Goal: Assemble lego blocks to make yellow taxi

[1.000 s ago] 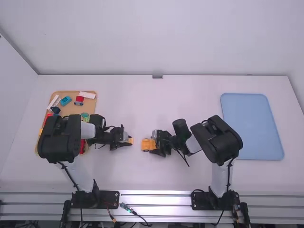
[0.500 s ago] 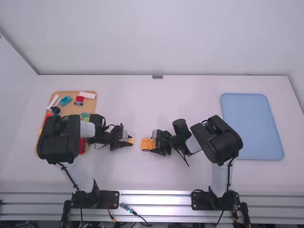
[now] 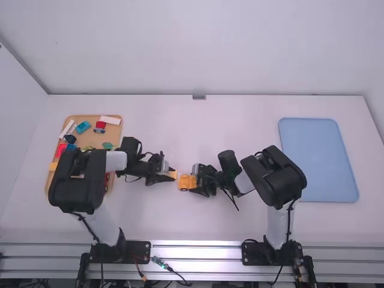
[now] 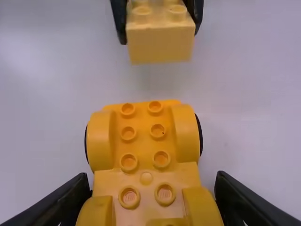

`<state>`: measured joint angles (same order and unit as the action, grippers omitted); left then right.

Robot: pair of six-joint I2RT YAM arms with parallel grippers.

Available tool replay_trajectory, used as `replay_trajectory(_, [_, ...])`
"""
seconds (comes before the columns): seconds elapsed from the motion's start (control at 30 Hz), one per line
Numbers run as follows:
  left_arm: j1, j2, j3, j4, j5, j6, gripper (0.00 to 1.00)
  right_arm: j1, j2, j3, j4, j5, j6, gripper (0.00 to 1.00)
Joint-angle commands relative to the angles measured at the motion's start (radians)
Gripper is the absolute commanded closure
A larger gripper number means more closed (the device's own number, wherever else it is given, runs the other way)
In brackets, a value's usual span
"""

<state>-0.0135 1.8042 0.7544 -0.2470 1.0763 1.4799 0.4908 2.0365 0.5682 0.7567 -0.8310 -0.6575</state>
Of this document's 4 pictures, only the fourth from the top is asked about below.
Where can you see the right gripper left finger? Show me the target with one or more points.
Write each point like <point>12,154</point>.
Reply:
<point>47,207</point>

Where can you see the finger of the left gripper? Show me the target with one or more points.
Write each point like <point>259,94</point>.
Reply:
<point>120,21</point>
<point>197,14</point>

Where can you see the yellow toy car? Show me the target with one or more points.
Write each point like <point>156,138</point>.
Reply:
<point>145,164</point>

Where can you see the yellow toy brick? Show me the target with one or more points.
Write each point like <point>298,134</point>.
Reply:
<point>160,42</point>

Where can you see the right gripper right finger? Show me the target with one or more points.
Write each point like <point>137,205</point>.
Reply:
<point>254,204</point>

